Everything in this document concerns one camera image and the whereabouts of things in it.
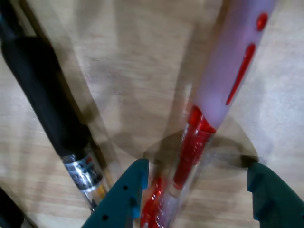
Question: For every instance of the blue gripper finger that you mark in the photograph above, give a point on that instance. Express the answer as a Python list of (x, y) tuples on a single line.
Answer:
[(114, 206), (278, 202)]

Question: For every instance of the black grip retractable pen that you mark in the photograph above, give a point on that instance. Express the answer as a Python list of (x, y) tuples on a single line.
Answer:
[(45, 95)]

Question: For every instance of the red gel pen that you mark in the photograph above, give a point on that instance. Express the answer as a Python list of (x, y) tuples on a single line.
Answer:
[(228, 71)]

